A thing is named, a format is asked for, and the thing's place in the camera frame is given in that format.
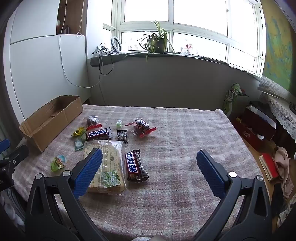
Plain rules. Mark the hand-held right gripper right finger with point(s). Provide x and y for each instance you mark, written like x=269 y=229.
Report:
x=210 y=171

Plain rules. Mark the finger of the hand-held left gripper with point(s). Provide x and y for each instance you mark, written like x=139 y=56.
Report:
x=17 y=154
x=4 y=146

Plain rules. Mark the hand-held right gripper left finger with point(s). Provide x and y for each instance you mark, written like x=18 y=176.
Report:
x=89 y=171

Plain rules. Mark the clear cracker packet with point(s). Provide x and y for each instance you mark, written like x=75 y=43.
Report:
x=111 y=166

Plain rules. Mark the brown cardboard box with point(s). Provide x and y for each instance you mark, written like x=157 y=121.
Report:
x=46 y=132

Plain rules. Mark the dark chocolate bar blue letters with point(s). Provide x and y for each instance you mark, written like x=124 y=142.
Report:
x=135 y=165

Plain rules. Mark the brownie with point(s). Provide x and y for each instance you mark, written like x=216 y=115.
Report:
x=141 y=127
x=92 y=121

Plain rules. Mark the green candy in clear wrapper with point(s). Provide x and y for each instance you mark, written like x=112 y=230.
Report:
x=79 y=144

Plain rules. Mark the green jelly cup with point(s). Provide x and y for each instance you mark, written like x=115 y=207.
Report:
x=59 y=161

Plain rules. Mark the pink plaid blanket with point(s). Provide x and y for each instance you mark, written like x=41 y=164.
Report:
x=185 y=143

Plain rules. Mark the brown chocolate bar white label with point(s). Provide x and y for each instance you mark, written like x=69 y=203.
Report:
x=98 y=134

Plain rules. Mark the yellow wrapped candy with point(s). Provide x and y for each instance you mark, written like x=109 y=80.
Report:
x=78 y=132

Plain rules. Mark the small black snack packet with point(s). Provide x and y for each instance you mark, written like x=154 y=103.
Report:
x=122 y=135

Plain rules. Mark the small green wrapped candy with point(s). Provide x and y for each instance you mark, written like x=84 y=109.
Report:
x=119 y=123

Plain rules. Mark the red book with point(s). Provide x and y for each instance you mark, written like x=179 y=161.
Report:
x=269 y=165

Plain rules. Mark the red cardboard box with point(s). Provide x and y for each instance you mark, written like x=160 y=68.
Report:
x=254 y=129

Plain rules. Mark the pink cloth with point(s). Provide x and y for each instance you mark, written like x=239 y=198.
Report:
x=283 y=166

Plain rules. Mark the green printed bag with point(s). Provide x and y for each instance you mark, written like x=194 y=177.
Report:
x=231 y=99

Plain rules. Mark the white cabinet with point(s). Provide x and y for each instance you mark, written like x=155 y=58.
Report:
x=41 y=69

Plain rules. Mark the white lace cloth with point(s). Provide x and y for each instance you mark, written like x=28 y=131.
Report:
x=284 y=113

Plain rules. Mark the white power strip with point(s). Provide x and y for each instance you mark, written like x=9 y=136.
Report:
x=101 y=50

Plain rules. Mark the grey windowsill cloth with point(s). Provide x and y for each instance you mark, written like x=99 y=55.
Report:
x=161 y=55

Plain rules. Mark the potted spider plant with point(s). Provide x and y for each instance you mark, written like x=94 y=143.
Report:
x=158 y=41

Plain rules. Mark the white framed window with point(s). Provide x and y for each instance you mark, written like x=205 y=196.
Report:
x=196 y=23

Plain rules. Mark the wall map poster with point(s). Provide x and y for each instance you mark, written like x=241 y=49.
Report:
x=277 y=46

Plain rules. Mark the wooden wall shelf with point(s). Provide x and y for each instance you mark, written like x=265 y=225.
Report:
x=71 y=16

